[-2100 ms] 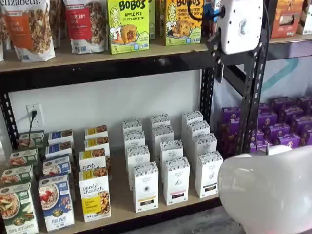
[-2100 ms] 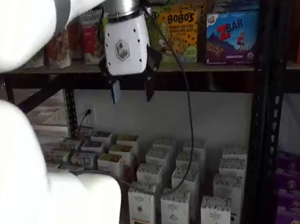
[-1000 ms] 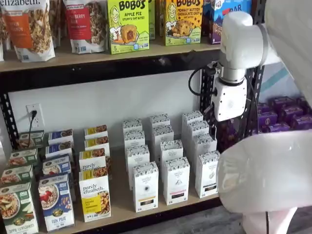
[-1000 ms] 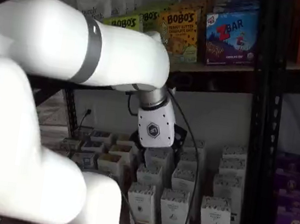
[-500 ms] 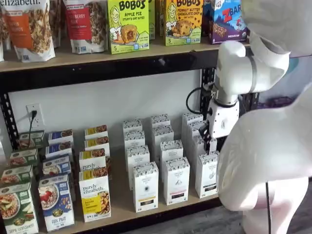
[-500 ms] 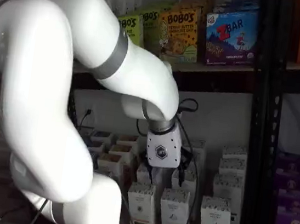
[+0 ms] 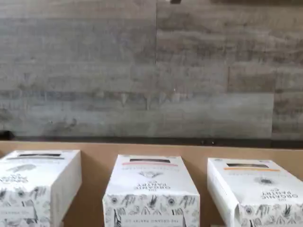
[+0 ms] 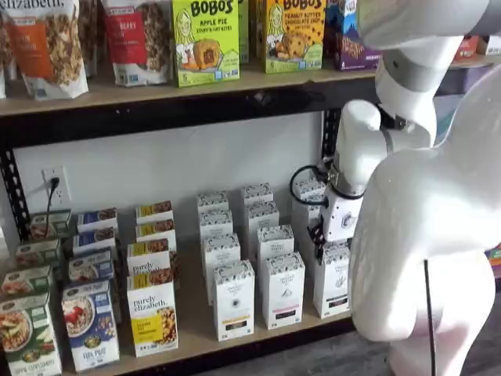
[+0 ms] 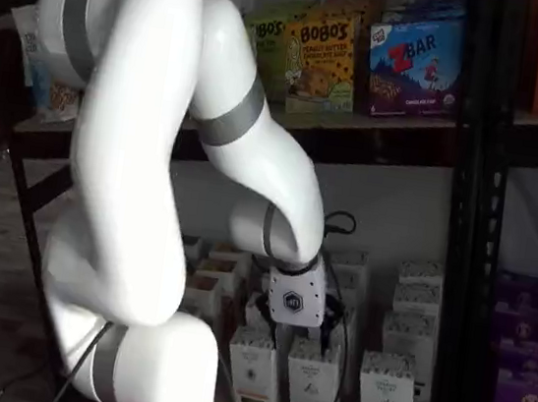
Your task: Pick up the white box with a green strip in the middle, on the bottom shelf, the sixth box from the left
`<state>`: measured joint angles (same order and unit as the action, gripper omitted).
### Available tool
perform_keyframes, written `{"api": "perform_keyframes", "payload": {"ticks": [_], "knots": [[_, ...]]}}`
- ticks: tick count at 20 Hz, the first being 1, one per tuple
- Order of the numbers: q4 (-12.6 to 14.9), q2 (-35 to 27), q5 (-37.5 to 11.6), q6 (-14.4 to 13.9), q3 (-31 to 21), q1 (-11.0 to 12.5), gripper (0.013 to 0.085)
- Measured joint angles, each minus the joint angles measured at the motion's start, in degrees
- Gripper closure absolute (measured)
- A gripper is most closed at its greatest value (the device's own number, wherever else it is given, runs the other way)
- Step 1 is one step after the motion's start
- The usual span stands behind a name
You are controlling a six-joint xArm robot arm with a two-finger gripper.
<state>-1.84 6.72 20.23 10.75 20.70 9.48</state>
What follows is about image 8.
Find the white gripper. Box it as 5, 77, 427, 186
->
307, 186, 364, 266

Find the white box green strip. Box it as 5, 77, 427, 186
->
312, 240, 352, 320

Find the white wall outlet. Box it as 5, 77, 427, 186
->
41, 165, 68, 205

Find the yellow Bobo's peanut butter box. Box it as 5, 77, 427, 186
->
265, 0, 327, 74

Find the blue oatmeal box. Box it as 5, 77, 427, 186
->
67, 246, 115, 286
61, 280, 121, 373
71, 226, 117, 254
75, 206, 119, 233

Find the green Bobo's apple pie box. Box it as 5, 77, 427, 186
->
171, 0, 241, 89

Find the black metal shelf rack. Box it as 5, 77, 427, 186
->
0, 66, 392, 376

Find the purple Annie's snack box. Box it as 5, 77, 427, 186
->
484, 241, 501, 291

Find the green apple cinnamon oatmeal box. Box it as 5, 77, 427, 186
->
14, 237, 63, 271
28, 208, 74, 242
0, 264, 55, 305
0, 291, 63, 376

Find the wooden shelf board with boxes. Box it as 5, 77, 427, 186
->
50, 219, 355, 373

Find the long black robot cable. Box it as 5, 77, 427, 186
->
424, 259, 438, 376

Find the white floral print box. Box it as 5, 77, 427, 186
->
198, 208, 235, 238
256, 224, 296, 259
292, 194, 324, 232
200, 232, 242, 307
240, 182, 276, 204
245, 201, 280, 236
195, 190, 230, 213
291, 178, 327, 199

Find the white box orange strip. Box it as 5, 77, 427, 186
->
212, 259, 256, 342

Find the small red snack box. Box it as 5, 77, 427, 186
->
455, 34, 481, 60

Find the wooden shelf board with bags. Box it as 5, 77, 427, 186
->
0, 58, 383, 118

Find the blue Z Bar box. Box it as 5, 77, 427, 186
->
325, 0, 383, 72

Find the granola bag blue label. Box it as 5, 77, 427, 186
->
0, 0, 9, 99

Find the white box pink strip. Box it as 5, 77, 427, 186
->
261, 251, 306, 331

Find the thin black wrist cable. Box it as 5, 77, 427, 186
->
288, 164, 329, 208

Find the granola bag orange label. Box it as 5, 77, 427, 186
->
3, 0, 90, 102

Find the granola bag red label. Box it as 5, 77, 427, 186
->
102, 0, 170, 88

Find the black power plug cord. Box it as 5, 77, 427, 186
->
45, 176, 60, 238

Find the white yellow purely elizabeth box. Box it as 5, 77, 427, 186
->
135, 218, 178, 251
124, 269, 180, 359
126, 237, 173, 277
134, 199, 175, 222

